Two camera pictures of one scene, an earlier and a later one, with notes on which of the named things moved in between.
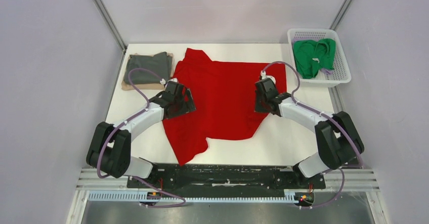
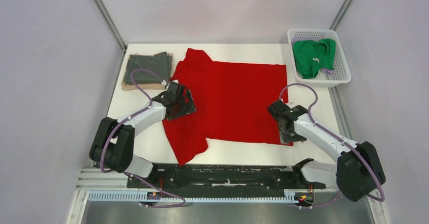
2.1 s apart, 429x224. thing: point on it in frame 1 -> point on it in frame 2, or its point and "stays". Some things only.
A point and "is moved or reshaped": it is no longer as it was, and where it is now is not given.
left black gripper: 187,106 stays
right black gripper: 257,107 -> 286,138
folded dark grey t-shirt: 161,63 stays
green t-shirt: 311,56 stays
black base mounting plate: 227,177 stays
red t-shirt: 223,94 is moved or reshaped
